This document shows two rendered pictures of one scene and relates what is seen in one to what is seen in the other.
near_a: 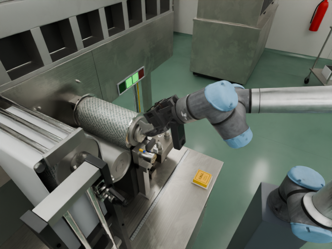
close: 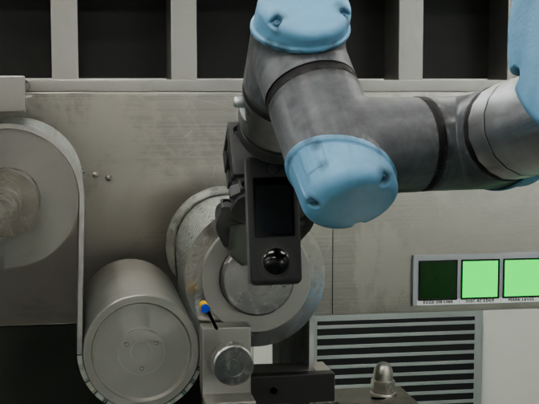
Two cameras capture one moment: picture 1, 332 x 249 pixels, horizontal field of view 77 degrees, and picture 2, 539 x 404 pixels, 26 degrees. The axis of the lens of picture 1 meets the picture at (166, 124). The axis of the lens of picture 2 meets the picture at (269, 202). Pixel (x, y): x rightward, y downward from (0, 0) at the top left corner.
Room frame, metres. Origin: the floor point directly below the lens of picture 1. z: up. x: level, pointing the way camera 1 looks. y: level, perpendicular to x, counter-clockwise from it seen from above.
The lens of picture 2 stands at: (-0.17, -0.84, 1.45)
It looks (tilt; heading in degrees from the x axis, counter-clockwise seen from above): 6 degrees down; 51
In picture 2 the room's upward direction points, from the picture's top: straight up
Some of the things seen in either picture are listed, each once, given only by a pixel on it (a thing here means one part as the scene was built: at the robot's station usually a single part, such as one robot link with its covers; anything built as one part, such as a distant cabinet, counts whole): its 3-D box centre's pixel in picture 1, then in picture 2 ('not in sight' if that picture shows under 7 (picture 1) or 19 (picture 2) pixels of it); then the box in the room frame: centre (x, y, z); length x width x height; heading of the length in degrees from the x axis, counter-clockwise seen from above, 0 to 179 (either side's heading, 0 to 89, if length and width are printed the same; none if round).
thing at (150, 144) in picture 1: (145, 145); (288, 383); (0.61, 0.09, 1.13); 0.09 x 0.06 x 0.03; 151
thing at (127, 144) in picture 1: (137, 131); (255, 276); (0.58, 0.11, 1.25); 0.15 x 0.01 x 0.15; 151
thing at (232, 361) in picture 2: (151, 157); (232, 363); (0.51, 0.05, 1.18); 0.04 x 0.02 x 0.04; 151
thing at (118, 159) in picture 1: (95, 152); (135, 327); (0.53, 0.27, 1.17); 0.26 x 0.12 x 0.12; 61
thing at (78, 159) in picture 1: (87, 166); (6, 201); (0.35, 0.21, 1.33); 0.06 x 0.06 x 0.06; 61
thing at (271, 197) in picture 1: (289, 199); not in sight; (0.47, -0.53, 0.95); 0.15 x 0.15 x 0.10
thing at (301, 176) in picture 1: (301, 186); not in sight; (0.46, -0.53, 1.07); 0.13 x 0.12 x 0.14; 164
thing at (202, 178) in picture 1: (202, 178); not in sight; (0.60, -0.18, 0.91); 0.07 x 0.07 x 0.02; 61
